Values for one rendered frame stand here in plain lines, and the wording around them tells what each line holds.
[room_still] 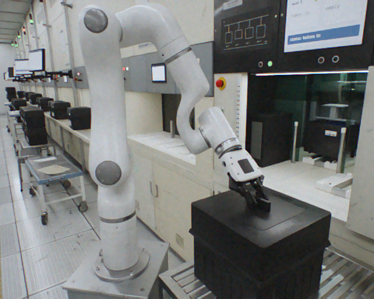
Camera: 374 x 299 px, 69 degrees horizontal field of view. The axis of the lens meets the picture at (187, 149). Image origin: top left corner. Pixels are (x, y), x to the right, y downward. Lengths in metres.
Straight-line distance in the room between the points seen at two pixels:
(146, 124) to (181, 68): 2.01
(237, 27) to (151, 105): 1.61
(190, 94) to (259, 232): 0.42
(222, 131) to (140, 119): 1.97
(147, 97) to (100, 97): 1.97
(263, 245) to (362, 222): 0.48
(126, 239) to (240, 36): 0.99
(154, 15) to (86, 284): 0.82
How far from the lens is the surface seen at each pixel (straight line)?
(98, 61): 0.78
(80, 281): 1.01
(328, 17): 1.12
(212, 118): 0.86
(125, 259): 0.97
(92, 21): 0.75
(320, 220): 0.81
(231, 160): 0.80
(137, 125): 2.74
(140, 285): 0.94
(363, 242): 1.16
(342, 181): 1.45
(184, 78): 0.81
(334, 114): 1.76
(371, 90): 0.98
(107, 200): 0.89
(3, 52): 14.34
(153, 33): 0.82
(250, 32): 1.32
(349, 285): 1.04
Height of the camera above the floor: 1.37
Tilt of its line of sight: 15 degrees down
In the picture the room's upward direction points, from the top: 1 degrees counter-clockwise
